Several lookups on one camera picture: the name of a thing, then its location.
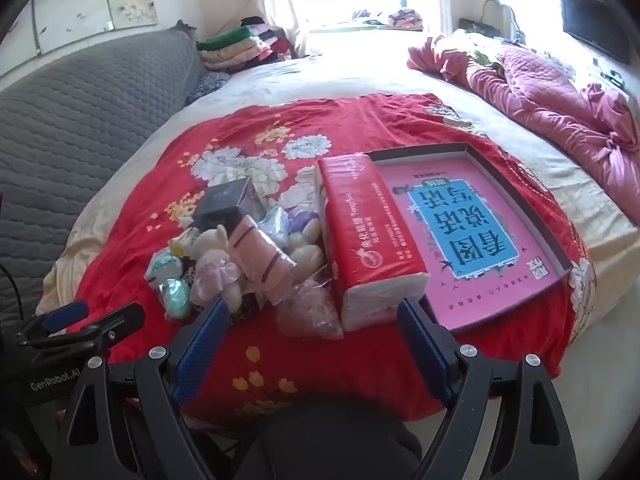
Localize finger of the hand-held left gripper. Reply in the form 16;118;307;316
19;300;92;337
19;302;147;361

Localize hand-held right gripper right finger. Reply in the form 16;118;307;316
397;296;582;480

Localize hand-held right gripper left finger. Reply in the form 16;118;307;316
50;297;236;480

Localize shallow pink box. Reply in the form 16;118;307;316
367;142;573;333

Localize mint green sponge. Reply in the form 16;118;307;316
160;277;193;320

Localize white plush with lilac bow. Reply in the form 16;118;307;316
190;225;246;318

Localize clear bag of pink bits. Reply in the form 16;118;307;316
277;280;346;341

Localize purple soft toy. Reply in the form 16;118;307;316
290;209;321;233

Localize red tissue pack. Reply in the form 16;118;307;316
314;154;431;332

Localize small black box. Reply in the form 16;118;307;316
192;177;261;236

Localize grey quilted headboard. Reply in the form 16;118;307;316
0;27;203;321

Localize red floral blanket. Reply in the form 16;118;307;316
65;92;596;421

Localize dark patterned pillow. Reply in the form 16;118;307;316
187;71;232;106

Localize pink quilt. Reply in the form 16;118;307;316
407;35;640;223

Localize bed with cream sheet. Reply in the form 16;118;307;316
37;27;640;333

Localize stack of folded clothes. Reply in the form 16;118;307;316
196;16;301;71

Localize black bag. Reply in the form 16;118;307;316
459;17;501;36

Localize clothes on windowsill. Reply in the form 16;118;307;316
352;7;423;31

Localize black cable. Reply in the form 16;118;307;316
0;260;26;321

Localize floral wall poster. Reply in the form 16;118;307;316
0;0;158;78

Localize white curved frame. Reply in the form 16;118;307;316
482;0;521;41

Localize black wall television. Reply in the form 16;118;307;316
559;0;632;65

